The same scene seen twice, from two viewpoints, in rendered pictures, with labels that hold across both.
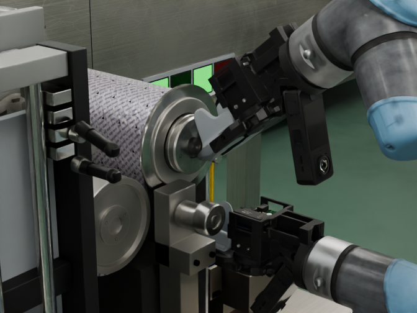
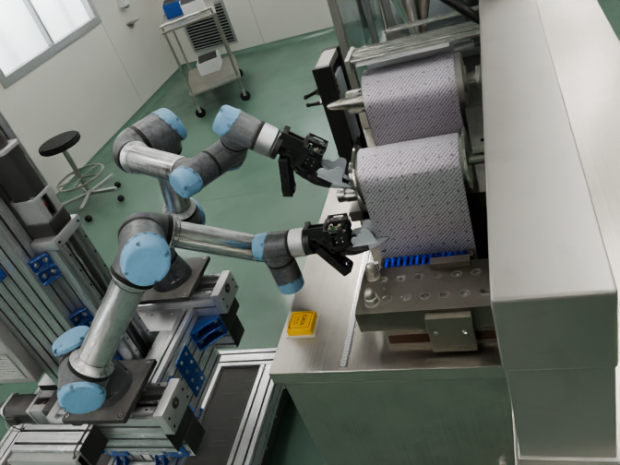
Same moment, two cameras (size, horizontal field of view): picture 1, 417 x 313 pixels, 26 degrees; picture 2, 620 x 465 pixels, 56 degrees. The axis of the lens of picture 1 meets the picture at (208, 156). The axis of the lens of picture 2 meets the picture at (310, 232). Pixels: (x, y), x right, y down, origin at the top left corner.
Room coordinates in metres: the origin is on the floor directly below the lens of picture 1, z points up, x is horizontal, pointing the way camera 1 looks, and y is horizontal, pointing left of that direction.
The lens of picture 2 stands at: (2.23, -0.46, 1.96)
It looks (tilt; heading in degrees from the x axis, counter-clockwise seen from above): 33 degrees down; 164
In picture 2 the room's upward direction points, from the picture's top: 21 degrees counter-clockwise
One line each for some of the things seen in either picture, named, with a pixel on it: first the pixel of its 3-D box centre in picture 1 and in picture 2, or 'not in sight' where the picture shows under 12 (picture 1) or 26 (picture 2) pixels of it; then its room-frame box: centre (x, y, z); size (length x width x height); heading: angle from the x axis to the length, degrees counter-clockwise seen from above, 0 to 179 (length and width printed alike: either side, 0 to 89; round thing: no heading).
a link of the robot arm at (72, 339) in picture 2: not in sight; (80, 352); (0.76, -0.81, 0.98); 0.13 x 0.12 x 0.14; 173
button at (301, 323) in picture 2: not in sight; (302, 323); (1.05, -0.25, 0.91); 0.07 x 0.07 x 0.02; 50
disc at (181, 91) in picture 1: (181, 141); (361, 174); (1.08, 0.03, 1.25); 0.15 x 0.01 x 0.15; 140
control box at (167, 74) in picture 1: (190, 83); not in sight; (1.59, 0.03, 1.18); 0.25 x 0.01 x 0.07; 140
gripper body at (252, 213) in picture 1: (277, 244); (328, 236); (1.05, -0.09, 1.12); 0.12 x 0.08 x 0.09; 50
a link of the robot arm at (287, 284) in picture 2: not in sight; (284, 269); (0.94, -0.21, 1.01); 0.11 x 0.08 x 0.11; 173
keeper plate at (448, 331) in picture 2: not in sight; (451, 332); (1.40, 0.00, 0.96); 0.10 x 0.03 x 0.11; 50
